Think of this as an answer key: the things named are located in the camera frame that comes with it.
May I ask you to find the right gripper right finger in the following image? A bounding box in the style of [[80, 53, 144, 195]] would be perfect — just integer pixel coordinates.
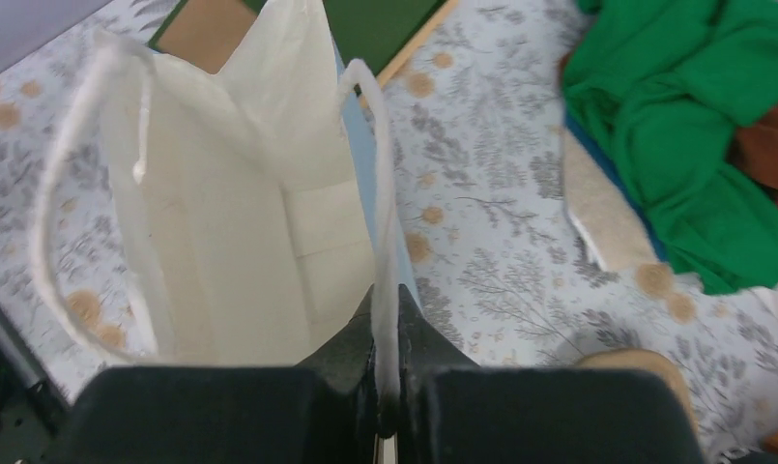
[[396, 288, 706, 463]]

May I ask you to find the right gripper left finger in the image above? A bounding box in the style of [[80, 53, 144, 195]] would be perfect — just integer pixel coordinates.
[[45, 298, 376, 463]]

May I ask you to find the light blue paper bag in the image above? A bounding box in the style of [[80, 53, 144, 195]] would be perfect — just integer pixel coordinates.
[[30, 1, 401, 365]]

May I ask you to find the beige cloth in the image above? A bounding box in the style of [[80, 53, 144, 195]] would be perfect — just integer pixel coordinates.
[[561, 128, 659, 274]]

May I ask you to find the green paper bag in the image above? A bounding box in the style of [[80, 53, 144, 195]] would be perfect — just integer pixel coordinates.
[[149, 0, 457, 86]]

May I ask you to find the green cloth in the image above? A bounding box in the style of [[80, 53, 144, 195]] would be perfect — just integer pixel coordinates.
[[562, 1, 778, 295]]

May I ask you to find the brown cloth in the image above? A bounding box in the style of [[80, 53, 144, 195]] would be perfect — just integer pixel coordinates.
[[727, 105, 778, 207]]

